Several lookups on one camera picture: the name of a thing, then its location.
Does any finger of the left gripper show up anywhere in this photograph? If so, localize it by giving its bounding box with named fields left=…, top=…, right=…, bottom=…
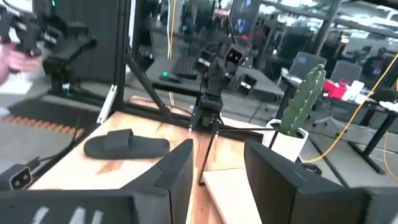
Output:
left=195, top=49, right=216, bottom=74
left=238, top=73, right=258, bottom=96

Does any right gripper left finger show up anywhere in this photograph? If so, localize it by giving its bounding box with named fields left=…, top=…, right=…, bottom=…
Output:
left=121, top=139, right=194, bottom=224

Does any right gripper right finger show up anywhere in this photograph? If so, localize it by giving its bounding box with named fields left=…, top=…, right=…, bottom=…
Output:
left=244, top=139, right=368, bottom=224

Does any black rubber slide sandal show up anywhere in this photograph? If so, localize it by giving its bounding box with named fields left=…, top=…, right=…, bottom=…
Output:
left=83, top=128, right=171, bottom=160

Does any dark grey desk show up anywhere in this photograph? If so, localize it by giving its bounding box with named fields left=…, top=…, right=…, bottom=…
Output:
left=144, top=55, right=285, bottom=99

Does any black keyboard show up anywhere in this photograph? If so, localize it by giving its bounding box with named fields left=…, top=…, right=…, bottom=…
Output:
left=172, top=51, right=199, bottom=80

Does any black computer mouse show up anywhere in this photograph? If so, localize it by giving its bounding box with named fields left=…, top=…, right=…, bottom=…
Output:
left=158, top=71, right=184, bottom=84

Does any white plant pot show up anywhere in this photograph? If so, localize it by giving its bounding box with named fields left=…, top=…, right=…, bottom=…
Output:
left=262, top=119, right=310, bottom=163

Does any green cactus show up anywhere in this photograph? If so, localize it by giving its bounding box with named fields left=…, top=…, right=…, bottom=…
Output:
left=279, top=64, right=327, bottom=138

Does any dark display screen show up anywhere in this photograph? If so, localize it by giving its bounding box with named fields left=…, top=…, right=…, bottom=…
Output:
left=229, top=0, right=262, bottom=37

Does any grey office chair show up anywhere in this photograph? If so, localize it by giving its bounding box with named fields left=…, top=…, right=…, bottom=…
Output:
left=289, top=51, right=328, bottom=80
left=329, top=60, right=363, bottom=83

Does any red box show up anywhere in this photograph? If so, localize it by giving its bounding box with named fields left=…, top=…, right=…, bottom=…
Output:
left=322, top=80, right=348, bottom=100

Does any black office table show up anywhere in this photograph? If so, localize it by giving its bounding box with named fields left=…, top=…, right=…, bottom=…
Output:
left=276, top=74, right=398, bottom=175

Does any person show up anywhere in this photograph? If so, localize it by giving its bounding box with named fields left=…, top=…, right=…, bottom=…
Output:
left=362, top=46, right=389, bottom=78

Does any orange ribbed floor strip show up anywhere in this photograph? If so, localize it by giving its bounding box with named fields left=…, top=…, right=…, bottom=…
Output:
left=0, top=114, right=85, bottom=138

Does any person's hand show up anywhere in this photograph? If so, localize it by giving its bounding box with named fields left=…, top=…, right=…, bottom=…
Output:
left=0, top=42, right=42, bottom=85

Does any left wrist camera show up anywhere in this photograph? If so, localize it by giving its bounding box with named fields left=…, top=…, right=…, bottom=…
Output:
left=223, top=45, right=246, bottom=68

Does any wooden shelf with black frame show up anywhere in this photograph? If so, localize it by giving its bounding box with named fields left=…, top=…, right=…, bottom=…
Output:
left=197, top=126, right=282, bottom=224

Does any yellow cable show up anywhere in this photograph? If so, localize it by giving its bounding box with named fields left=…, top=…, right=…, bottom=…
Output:
left=303, top=52, right=398, bottom=164
left=167, top=0, right=178, bottom=60

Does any black aluminium rig frame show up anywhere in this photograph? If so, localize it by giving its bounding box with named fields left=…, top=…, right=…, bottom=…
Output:
left=30, top=0, right=265, bottom=187

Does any white frame bracket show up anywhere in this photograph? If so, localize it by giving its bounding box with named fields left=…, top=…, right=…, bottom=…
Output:
left=96, top=84, right=118, bottom=124

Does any table-level camera box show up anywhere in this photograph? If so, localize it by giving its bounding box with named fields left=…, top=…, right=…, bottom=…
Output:
left=0, top=164, right=34, bottom=191

